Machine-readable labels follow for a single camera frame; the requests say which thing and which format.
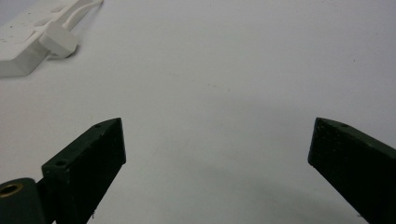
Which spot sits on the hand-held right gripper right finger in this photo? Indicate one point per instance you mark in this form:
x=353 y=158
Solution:
x=351 y=161

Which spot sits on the white power strip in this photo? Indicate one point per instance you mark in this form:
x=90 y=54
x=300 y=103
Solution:
x=21 y=37

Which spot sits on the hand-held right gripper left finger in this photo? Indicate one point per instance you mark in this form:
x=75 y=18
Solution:
x=90 y=161

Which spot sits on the white plug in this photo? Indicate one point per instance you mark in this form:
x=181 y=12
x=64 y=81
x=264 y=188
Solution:
x=58 y=40

